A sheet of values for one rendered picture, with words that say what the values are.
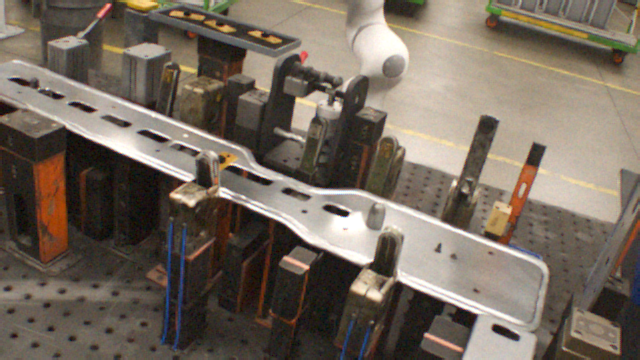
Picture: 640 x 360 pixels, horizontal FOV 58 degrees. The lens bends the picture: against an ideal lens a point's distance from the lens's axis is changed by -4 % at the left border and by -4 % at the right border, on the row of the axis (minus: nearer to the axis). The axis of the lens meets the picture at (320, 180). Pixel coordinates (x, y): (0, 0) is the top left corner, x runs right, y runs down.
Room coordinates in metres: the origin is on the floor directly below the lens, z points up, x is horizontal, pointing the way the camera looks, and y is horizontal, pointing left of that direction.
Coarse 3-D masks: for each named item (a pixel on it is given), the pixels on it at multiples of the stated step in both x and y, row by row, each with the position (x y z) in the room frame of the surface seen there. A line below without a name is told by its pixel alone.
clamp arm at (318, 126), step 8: (312, 120) 1.14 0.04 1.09; (320, 120) 1.13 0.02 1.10; (312, 128) 1.13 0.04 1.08; (320, 128) 1.13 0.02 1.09; (312, 136) 1.12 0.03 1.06; (320, 136) 1.12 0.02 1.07; (304, 144) 1.13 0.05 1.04; (312, 144) 1.12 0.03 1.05; (320, 144) 1.12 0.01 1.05; (304, 152) 1.12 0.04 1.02; (312, 152) 1.12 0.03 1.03; (320, 152) 1.13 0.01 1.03; (304, 160) 1.12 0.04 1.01; (312, 160) 1.11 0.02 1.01; (304, 168) 1.11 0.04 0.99; (312, 168) 1.11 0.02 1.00
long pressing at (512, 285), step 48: (0, 96) 1.16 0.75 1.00; (48, 96) 1.20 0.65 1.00; (96, 96) 1.25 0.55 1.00; (144, 144) 1.06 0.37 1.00; (192, 144) 1.11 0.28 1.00; (240, 192) 0.96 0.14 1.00; (336, 192) 1.03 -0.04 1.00; (336, 240) 0.87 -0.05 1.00; (432, 240) 0.93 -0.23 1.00; (480, 240) 0.96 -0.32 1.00; (432, 288) 0.79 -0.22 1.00; (480, 288) 0.81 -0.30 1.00; (528, 288) 0.83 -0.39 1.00
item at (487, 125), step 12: (480, 120) 1.03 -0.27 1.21; (492, 120) 1.05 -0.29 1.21; (480, 132) 1.05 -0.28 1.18; (492, 132) 1.03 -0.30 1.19; (480, 144) 1.04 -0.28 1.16; (468, 156) 1.03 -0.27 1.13; (480, 156) 1.04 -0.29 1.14; (468, 168) 1.04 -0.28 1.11; (480, 168) 1.02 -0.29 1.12; (456, 192) 1.02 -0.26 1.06
